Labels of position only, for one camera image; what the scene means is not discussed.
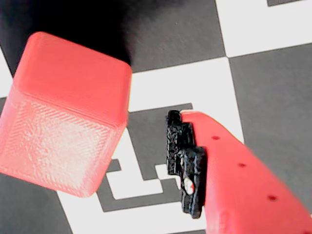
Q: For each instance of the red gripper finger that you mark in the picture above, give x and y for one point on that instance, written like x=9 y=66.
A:
x=231 y=182

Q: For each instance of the red cube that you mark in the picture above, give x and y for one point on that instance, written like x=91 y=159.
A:
x=68 y=97

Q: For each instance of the black white marker board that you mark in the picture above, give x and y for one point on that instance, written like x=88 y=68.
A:
x=268 y=109

